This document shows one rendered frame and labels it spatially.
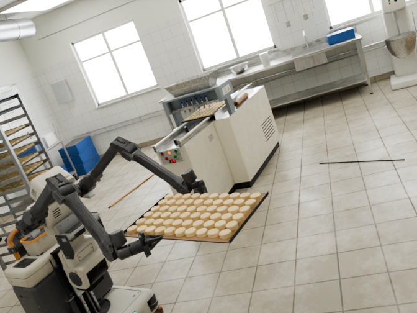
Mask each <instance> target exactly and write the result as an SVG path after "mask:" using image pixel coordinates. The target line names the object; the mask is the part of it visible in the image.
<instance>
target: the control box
mask: <svg viewBox="0 0 417 313"><path fill-rule="evenodd" d="M175 150H177V153H175V152H174V151H175ZM168 151H170V152H171V153H170V154H168ZM158 153H159V156H160V158H161V161H162V162H163V165H167V164H171V162H172V163H174V162H173V161H175V163H177V162H180V161H184V160H185V158H184V155H183V154H182V150H181V148H180V147H176V148H170V149H167V150H161V151H159V152H158ZM161 153H163V154H164V155H163V156H162V155H161ZM174 155H176V156H177V158H174ZM166 157H168V160H165V158H166Z"/></svg>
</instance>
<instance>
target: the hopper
mask: <svg viewBox="0 0 417 313"><path fill-rule="evenodd" d="M217 75H218V69H215V70H212V71H208V72H205V73H202V74H199V75H195V76H191V77H189V78H185V79H182V80H179V81H176V82H174V83H172V84H170V85H169V86H167V87H165V90H167V91H168V92H169V93H170V94H172V95H173V96H174V97H178V96H182V95H185V94H189V93H193V92H196V91H200V90H202V89H206V88H210V87H212V86H213V85H215V84H216V83H217Z"/></svg>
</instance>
